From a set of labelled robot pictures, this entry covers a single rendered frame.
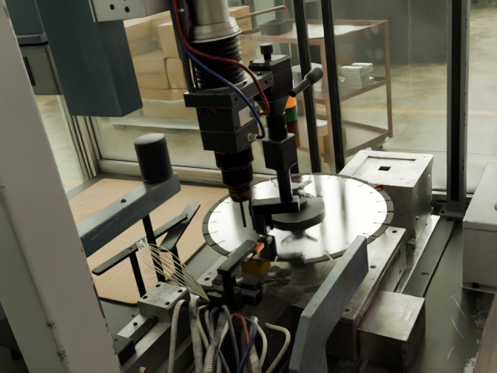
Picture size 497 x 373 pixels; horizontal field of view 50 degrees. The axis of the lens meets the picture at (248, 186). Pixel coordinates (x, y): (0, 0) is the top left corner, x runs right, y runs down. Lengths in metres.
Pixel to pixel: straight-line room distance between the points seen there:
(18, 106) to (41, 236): 0.06
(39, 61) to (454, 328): 0.85
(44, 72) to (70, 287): 0.71
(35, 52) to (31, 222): 0.72
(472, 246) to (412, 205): 0.18
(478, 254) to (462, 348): 0.19
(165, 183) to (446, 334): 0.57
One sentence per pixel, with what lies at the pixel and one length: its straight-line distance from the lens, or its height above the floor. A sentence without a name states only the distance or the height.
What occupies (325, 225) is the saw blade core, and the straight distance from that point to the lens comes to 0.95.
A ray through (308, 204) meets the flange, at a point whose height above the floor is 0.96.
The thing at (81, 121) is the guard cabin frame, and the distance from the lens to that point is 1.95.
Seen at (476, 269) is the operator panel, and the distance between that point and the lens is 1.12.
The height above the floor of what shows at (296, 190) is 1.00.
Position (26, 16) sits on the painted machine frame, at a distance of 0.97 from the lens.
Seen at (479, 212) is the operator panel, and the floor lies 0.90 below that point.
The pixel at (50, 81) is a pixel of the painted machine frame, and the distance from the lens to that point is 0.97.
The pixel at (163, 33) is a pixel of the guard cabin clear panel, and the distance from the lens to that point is 1.64.
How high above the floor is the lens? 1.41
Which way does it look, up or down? 24 degrees down
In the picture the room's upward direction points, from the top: 9 degrees counter-clockwise
